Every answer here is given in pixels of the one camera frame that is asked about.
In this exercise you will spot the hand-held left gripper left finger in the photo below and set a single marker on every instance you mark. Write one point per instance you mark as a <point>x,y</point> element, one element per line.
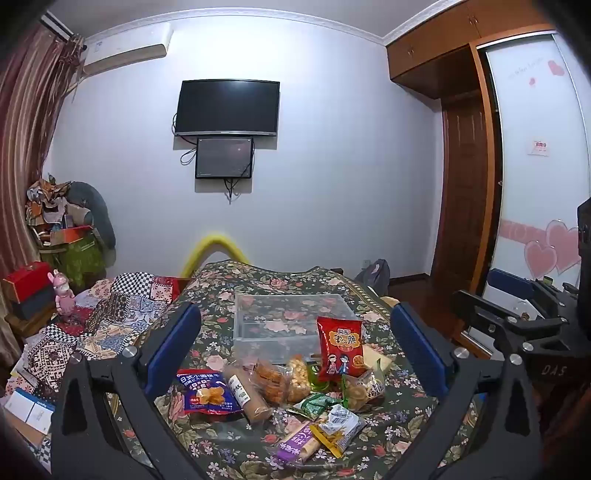
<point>175,344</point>

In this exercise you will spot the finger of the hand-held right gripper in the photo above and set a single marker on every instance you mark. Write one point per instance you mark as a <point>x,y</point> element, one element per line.
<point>480,318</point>
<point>508,281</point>

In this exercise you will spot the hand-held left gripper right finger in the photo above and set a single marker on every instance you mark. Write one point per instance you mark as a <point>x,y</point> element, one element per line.
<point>418,346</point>

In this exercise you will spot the blue snack packet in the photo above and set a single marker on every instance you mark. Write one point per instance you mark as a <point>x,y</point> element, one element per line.
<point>207,392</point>

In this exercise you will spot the clear cookie packet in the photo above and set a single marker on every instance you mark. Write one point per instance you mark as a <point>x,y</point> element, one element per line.
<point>364,390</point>

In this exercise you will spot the clear plastic storage box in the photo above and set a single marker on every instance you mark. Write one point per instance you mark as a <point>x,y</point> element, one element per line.
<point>272,318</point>

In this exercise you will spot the orange cracker packet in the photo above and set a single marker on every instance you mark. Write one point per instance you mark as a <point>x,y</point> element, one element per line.
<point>270,381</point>

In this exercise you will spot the puffed ball snack packet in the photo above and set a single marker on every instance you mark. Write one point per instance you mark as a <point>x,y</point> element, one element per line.
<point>298,376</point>

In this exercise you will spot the purple label snack packet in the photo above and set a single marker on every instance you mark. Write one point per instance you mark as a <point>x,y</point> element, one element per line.
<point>295,445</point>

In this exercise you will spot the patchwork quilt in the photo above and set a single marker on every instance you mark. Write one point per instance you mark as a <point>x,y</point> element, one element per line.
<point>106,314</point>

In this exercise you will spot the red snack packet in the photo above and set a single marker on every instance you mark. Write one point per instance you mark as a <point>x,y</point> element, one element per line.
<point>339,353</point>

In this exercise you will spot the grey backpack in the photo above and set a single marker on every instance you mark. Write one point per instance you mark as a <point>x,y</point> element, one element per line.
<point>373,277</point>

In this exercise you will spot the beige roll packet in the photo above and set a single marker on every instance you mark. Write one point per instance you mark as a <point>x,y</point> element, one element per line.
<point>244,392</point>

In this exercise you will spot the brown wooden door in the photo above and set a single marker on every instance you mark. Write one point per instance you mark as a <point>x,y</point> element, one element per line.
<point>464,194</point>

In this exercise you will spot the floral blanket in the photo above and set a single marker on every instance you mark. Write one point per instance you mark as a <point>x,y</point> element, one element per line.
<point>258,281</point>

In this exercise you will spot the white barcode packet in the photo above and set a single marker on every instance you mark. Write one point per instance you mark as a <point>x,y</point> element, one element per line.
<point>340,419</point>

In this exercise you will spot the green jelly cup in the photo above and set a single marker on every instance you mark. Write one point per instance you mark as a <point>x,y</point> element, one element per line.
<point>316,381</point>

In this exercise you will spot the yellow foam tube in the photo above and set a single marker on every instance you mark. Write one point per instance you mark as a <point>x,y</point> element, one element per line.
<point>217,242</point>

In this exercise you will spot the small green packet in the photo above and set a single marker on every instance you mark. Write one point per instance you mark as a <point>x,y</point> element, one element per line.
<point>316,405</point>

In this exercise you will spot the pink bunny toy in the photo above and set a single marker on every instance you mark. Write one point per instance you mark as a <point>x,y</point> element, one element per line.
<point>62,295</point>

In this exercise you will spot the small yellow packet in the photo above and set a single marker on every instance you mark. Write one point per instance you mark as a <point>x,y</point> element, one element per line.
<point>328,441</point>

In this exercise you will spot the paper note sticker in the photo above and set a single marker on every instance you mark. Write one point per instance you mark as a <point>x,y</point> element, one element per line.
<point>539,147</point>

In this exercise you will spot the grey plush pillow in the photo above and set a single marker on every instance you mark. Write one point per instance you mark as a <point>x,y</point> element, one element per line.
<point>99,212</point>

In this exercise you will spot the white and blue booklet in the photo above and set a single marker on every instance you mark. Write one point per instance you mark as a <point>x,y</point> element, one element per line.
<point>32,410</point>

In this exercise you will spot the red box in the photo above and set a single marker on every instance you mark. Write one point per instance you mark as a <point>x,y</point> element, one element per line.
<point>30,279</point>

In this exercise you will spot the small black monitor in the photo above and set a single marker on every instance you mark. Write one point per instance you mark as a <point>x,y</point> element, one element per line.
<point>224,158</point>

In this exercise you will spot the orange patterned cloth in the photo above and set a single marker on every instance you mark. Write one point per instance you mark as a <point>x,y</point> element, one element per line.
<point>46,198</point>

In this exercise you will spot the large black television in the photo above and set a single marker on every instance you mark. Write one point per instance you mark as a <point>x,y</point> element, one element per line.
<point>226,108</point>

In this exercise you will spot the wooden wardrobe cabinet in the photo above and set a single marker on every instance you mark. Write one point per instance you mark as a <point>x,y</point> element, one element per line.
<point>434,50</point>

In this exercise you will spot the striped brown curtain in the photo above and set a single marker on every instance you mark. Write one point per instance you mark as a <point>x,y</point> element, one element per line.
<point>25,138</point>

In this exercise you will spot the white air conditioner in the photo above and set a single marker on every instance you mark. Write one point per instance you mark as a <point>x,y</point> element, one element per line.
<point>124,53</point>

